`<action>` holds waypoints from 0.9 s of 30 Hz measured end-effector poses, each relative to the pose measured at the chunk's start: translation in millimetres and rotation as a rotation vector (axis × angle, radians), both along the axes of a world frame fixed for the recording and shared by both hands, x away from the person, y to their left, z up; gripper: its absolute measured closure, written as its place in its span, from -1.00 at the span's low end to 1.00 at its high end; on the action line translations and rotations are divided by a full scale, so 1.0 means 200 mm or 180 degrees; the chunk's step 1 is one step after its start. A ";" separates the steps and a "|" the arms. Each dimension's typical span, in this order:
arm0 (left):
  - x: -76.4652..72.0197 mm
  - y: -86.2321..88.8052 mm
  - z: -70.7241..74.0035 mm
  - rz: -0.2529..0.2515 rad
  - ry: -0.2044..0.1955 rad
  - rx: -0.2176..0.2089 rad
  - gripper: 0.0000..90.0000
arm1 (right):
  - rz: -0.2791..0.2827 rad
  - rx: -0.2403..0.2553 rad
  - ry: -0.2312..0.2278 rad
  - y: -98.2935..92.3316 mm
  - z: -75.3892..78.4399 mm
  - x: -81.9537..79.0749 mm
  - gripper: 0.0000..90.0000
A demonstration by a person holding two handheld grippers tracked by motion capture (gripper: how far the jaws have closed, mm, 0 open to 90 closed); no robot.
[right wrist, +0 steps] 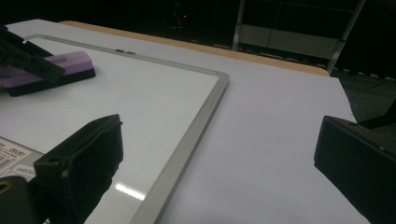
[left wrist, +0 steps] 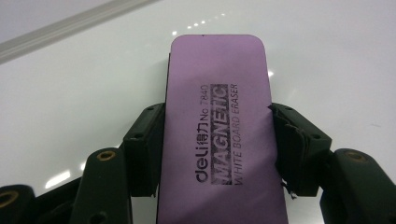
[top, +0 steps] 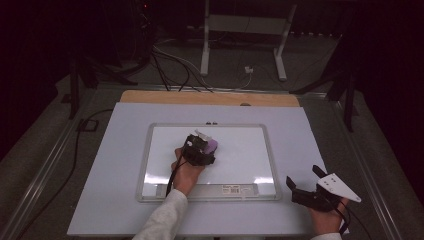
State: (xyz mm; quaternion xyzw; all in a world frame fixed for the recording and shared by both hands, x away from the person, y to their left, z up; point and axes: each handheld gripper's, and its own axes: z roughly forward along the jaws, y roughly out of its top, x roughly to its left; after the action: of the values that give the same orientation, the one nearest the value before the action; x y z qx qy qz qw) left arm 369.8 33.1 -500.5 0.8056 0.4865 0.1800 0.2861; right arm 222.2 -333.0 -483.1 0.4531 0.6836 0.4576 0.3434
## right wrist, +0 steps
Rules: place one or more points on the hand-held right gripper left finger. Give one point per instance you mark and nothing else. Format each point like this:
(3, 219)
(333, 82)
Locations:
(84, 155)

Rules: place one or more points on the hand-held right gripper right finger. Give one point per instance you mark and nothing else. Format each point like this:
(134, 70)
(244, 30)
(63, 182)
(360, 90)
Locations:
(361, 168)

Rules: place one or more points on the purple whiteboard eraser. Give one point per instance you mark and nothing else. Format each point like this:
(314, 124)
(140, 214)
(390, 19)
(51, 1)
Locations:
(77, 63)

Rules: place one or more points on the grey framed whiteboard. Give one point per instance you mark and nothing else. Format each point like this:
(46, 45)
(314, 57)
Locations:
(140, 109)

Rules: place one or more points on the white metal stand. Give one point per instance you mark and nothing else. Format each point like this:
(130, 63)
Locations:
(299, 39)

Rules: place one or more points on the dark equipment with red light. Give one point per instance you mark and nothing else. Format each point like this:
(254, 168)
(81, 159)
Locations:
(183, 15)

